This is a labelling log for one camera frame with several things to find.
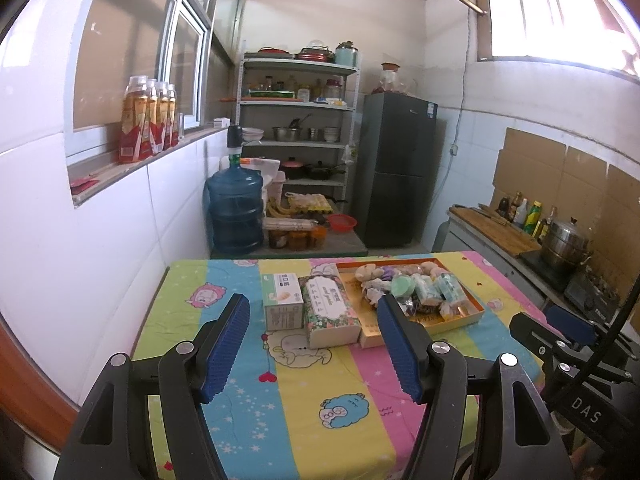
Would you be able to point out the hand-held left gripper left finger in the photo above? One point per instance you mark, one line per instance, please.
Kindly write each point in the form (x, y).
(227, 345)

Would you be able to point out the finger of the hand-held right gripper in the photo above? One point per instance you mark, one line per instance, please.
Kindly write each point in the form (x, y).
(570, 325)
(530, 335)

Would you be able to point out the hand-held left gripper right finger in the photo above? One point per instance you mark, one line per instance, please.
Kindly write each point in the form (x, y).
(400, 350)

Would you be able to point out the orange-rimmed golden shallow box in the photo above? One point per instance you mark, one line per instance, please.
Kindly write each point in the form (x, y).
(450, 324)

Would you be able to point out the speckled white plush toy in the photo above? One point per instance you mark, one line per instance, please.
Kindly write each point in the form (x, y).
(378, 294)

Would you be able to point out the pale green round sponge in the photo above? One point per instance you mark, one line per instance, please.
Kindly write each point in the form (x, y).
(404, 287)

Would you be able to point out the green patterned tissue pack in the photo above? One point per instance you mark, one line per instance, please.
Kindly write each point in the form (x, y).
(426, 290)

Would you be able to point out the small tissue packet yellow print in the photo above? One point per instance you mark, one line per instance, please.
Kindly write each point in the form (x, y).
(454, 310)

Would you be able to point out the white tissue pack teal print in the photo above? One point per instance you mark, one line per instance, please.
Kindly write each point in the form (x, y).
(450, 288)

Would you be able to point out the pink plush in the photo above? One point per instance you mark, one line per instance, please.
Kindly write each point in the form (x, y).
(367, 272)

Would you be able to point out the beige plush doll pink dress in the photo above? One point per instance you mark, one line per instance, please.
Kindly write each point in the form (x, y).
(434, 267)

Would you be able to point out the gas stove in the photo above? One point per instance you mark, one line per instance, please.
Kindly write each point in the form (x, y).
(592, 297)

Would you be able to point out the black induction cooker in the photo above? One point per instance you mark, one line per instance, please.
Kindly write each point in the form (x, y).
(542, 270)

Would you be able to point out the white green carton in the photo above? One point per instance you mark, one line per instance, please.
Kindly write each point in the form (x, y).
(282, 302)

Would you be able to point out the steel steamer pot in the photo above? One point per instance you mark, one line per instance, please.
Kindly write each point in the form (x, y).
(565, 247)

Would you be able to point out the floral tissue box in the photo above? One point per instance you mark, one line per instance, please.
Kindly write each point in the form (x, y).
(330, 310)

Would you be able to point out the grey kitchen counter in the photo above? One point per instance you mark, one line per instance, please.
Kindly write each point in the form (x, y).
(480, 255)

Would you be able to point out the wooden chopping board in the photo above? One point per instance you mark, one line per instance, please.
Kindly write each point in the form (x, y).
(500, 235)

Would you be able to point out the green yellow bottle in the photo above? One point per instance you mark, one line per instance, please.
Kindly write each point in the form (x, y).
(534, 217)

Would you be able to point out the white bottle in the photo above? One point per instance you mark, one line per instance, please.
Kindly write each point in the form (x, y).
(521, 213)

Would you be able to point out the dark sauce bottle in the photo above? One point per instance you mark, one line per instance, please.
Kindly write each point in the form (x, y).
(502, 208)
(515, 205)

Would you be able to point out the dried noodle packet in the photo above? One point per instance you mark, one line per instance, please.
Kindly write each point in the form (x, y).
(287, 224)

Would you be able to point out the blue water jug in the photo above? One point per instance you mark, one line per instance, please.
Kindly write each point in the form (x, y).
(235, 210)

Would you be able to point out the red plastic basket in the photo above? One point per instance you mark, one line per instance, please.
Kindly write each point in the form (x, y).
(342, 222)

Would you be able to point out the bananas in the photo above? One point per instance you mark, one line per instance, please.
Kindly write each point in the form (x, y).
(279, 208)

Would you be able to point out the pink white plastic bucket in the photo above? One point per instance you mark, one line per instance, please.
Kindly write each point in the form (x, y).
(274, 187)

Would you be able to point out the egg tray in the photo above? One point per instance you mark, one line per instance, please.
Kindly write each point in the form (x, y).
(310, 202)

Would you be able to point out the dark grey refrigerator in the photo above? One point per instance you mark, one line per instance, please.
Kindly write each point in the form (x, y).
(395, 175)

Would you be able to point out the black pot red lid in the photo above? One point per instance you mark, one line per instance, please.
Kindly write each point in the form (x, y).
(292, 168)

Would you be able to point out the black wok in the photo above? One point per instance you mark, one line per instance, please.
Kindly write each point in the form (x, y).
(322, 171)

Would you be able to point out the water pump dispenser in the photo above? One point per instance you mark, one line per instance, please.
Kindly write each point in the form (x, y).
(235, 142)

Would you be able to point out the white bowl stack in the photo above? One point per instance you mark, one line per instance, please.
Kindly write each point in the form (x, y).
(253, 134)

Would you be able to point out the red paper packet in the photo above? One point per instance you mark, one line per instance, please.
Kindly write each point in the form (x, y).
(85, 185)

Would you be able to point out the steel mixing bowl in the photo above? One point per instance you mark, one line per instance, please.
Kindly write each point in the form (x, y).
(286, 134)

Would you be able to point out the small white box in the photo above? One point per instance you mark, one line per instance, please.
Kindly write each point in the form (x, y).
(221, 122)

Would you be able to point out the ceramic bowl stack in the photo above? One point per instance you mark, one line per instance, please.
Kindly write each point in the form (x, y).
(332, 134)

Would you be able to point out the small steel bowls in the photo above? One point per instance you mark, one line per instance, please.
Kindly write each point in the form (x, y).
(316, 134)

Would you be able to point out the oil bottle red label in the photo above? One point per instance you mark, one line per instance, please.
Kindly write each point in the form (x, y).
(166, 117)
(135, 125)
(155, 120)
(174, 115)

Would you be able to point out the metal shelf rack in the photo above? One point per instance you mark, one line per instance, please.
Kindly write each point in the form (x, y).
(300, 105)

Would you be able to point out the green tray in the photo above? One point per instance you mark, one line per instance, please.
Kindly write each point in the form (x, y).
(271, 93)

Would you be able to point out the clear container red lid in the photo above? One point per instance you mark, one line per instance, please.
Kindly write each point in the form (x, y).
(334, 88)

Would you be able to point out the glass jar red lid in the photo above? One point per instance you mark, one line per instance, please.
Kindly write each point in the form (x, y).
(391, 79)

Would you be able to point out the teal canister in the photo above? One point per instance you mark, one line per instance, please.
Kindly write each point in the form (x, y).
(347, 55)

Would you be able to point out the red plate stack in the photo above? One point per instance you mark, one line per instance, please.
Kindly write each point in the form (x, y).
(314, 55)

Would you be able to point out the high window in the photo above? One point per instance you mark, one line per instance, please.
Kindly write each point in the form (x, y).
(540, 20)

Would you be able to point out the sliding window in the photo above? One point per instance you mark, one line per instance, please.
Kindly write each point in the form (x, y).
(125, 35)

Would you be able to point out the cardboard wall sheet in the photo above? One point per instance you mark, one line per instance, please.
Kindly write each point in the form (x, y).
(527, 165)
(622, 225)
(585, 190)

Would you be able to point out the brown wooden door frame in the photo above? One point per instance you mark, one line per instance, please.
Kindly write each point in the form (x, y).
(30, 390)

